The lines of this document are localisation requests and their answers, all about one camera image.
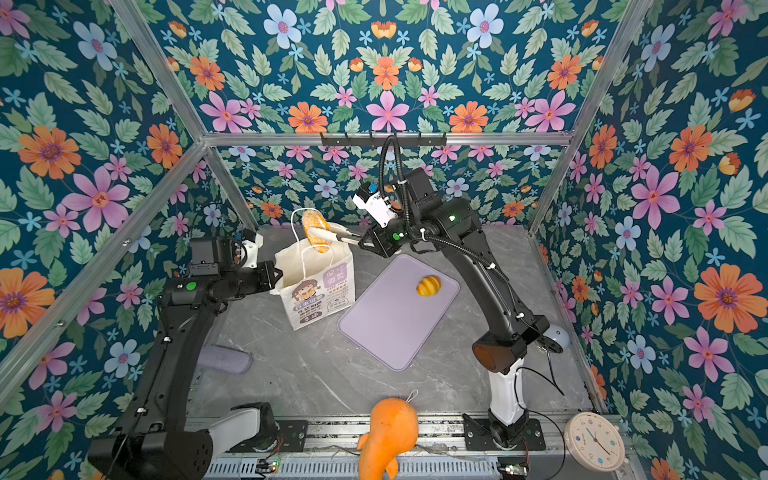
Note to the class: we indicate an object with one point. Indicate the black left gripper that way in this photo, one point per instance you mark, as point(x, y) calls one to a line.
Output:
point(267, 280)

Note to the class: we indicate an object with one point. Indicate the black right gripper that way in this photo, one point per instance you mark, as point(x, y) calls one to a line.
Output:
point(378, 236)

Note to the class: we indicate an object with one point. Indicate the white printed paper bag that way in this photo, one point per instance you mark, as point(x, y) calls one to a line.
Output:
point(314, 286)

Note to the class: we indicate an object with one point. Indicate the striped round fake bread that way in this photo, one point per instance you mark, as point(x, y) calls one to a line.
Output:
point(429, 286)

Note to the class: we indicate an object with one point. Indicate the sesame oval fake bread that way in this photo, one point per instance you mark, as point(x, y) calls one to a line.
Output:
point(312, 218)

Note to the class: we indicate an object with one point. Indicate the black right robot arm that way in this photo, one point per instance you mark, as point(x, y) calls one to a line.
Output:
point(408, 210)

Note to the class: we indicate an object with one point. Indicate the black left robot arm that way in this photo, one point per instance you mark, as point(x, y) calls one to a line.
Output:
point(150, 440)

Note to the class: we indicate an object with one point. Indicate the lilac plastic tray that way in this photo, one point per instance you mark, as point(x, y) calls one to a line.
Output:
point(390, 320)

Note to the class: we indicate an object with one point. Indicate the lilac oval pad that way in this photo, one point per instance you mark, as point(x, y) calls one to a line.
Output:
point(226, 360)

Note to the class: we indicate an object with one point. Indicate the orange plush whale toy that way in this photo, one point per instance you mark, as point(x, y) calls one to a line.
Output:
point(393, 430)

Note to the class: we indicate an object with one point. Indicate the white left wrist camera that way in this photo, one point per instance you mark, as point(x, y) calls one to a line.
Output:
point(249, 246)

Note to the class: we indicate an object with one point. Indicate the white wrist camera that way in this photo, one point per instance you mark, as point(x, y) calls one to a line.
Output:
point(370, 199)
point(249, 246)

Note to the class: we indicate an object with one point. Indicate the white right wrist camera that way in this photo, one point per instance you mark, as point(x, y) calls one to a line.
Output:
point(370, 199)

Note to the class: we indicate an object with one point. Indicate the black hook rail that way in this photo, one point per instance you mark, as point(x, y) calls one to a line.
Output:
point(373, 140)

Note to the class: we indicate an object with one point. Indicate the white round wall clock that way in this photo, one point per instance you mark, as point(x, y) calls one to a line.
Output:
point(595, 442)

